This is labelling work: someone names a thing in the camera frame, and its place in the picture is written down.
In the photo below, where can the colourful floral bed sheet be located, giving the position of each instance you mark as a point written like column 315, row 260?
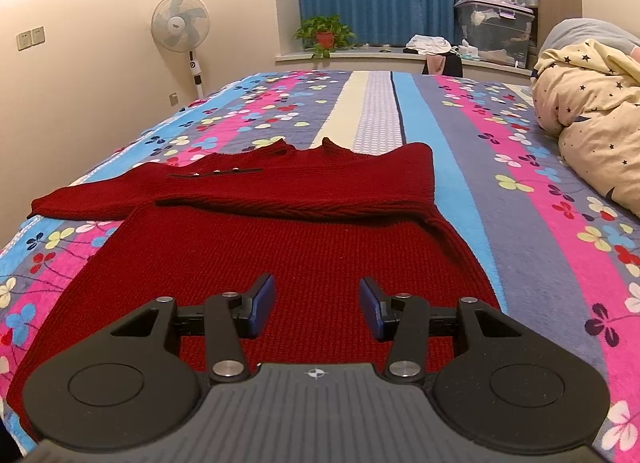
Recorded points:
column 561, row 259

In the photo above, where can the white clothes pile on sill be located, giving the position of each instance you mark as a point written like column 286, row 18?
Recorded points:
column 428, row 45

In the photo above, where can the clear plastic storage bin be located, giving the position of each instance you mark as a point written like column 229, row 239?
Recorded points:
column 499, row 29

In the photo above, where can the tissue box on sill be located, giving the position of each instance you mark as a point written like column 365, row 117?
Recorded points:
column 468, row 52

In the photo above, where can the cream star pattern duvet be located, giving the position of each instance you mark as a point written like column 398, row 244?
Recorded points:
column 586, row 95

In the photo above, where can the grey pillow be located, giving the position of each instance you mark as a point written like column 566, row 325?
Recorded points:
column 573, row 31

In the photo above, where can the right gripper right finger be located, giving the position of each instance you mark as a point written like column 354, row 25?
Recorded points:
column 489, row 378

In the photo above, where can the green potted plant red pot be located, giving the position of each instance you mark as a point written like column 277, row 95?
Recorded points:
column 323, row 35

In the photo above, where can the dark chair with pink cloth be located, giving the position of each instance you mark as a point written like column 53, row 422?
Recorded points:
column 449, row 64

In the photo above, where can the white standing fan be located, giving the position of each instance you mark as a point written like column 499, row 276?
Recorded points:
column 182, row 26

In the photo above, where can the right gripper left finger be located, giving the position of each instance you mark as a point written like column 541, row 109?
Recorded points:
column 141, row 377

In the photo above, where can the red knitted sweater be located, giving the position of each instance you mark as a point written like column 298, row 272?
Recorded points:
column 317, row 220

